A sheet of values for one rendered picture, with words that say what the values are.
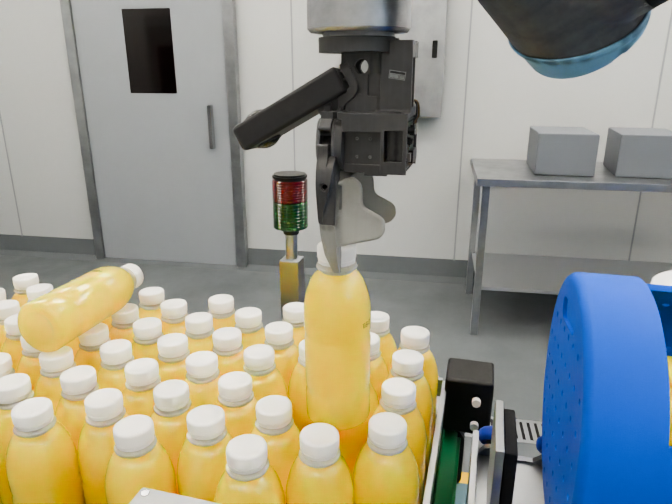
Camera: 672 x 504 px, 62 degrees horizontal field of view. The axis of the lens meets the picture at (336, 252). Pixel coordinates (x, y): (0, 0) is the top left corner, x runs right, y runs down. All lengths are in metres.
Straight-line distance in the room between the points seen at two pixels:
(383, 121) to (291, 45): 3.48
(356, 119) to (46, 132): 4.41
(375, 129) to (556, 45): 0.15
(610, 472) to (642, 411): 0.06
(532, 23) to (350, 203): 0.20
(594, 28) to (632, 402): 0.30
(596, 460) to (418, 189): 3.45
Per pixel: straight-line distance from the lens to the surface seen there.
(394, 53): 0.50
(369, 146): 0.50
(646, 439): 0.55
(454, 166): 3.88
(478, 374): 0.88
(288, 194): 0.98
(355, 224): 0.51
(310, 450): 0.56
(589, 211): 4.06
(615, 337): 0.56
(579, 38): 0.46
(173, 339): 0.78
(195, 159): 4.20
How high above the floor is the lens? 1.44
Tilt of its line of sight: 18 degrees down
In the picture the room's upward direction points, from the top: straight up
